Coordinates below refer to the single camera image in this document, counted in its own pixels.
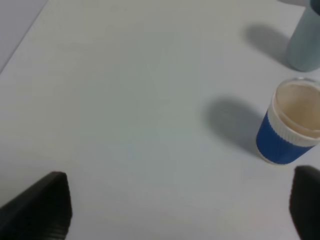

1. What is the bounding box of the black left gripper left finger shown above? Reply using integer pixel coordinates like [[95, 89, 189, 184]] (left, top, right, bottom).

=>
[[0, 171, 73, 240]]

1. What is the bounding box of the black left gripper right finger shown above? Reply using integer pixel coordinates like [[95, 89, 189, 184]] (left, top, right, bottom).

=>
[[289, 165, 320, 240]]

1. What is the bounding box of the blue sleeved paper cup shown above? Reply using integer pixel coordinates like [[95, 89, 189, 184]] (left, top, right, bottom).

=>
[[255, 77, 320, 165]]

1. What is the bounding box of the teal plastic cup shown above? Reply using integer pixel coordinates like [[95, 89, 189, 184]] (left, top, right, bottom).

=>
[[286, 0, 320, 72]]

